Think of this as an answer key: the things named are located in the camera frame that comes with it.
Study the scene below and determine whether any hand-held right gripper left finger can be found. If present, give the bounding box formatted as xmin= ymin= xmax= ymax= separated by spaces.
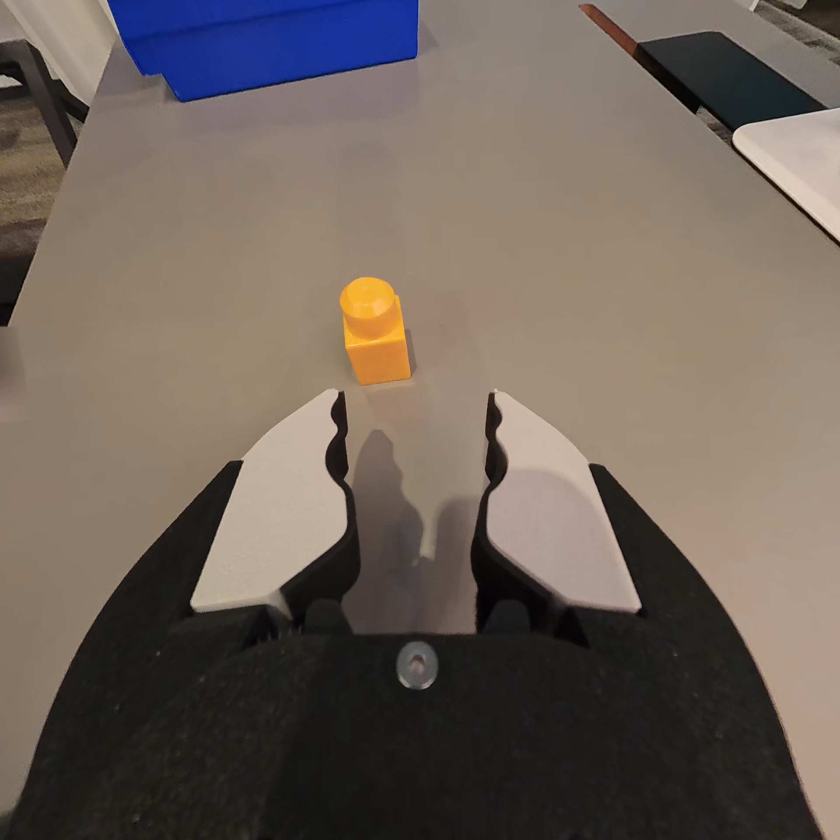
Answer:
xmin=189 ymin=388 xmax=362 ymax=631

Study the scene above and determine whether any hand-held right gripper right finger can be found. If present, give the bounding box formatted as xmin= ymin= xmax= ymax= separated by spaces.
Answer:
xmin=471 ymin=390 xmax=643 ymax=634

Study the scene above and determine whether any yellow plastic block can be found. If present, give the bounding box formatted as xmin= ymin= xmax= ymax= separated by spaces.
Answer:
xmin=339 ymin=276 xmax=412 ymax=386

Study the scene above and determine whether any blue plastic bin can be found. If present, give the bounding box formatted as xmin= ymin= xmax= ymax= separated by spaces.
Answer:
xmin=107 ymin=0 xmax=420 ymax=102

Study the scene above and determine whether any instruction sheet on stand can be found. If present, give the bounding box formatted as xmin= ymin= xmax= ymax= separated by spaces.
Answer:
xmin=731 ymin=108 xmax=840 ymax=244

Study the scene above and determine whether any black flat pad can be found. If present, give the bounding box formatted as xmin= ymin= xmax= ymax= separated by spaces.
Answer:
xmin=635 ymin=31 xmax=828 ymax=132

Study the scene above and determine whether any black monitor stand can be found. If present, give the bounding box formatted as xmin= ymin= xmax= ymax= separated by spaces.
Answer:
xmin=0 ymin=39 xmax=89 ymax=168

